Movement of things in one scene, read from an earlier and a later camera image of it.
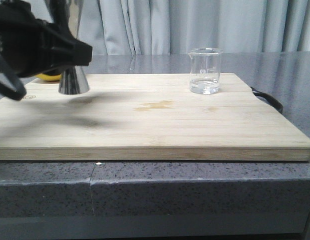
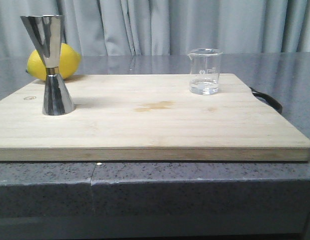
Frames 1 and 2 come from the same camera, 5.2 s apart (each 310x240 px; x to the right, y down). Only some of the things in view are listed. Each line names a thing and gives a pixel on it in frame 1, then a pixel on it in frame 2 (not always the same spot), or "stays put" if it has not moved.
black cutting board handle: x=269 y=99 stays put
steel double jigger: x=74 y=79 → x=46 y=31
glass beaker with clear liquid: x=205 y=65 stays put
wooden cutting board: x=143 y=117 stays put
